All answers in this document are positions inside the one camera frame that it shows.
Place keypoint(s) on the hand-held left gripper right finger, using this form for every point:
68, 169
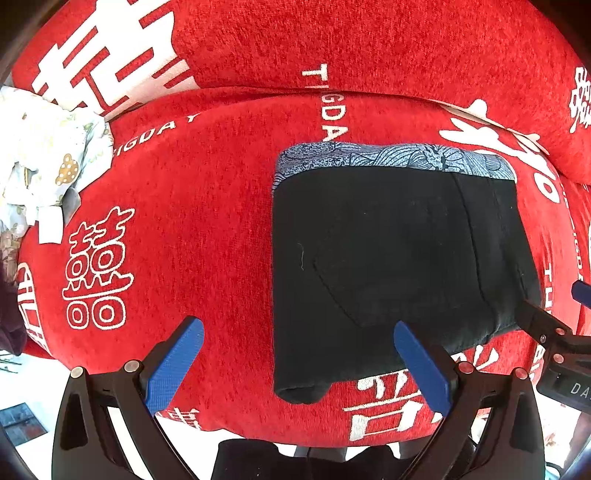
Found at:
422, 369

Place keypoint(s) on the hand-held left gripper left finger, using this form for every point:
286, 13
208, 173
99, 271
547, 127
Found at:
175, 369

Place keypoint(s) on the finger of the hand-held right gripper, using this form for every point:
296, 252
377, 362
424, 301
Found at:
582, 293
542, 323

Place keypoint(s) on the dark purple cloth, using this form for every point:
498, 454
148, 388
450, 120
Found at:
10, 318

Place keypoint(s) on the red printed sofa cover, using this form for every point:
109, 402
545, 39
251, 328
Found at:
221, 207

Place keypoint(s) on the black pants with patterned waistband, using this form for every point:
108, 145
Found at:
392, 258

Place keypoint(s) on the white floral cloth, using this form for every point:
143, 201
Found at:
44, 152

